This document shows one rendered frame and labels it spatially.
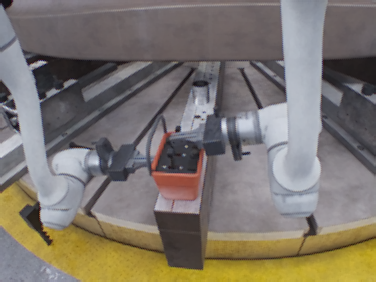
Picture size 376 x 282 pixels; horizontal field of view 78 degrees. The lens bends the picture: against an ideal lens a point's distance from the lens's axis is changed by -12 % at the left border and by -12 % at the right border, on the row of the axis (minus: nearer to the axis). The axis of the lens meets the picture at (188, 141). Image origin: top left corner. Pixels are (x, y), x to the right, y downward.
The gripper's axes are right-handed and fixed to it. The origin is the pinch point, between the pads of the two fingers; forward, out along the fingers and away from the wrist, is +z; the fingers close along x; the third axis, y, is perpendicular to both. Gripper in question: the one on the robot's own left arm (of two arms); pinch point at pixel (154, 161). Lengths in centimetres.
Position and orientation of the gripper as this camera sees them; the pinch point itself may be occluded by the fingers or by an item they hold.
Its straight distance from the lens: 81.4
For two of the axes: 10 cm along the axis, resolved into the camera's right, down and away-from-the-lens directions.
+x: -1.5, 6.1, -7.8
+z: 9.7, -0.5, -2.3
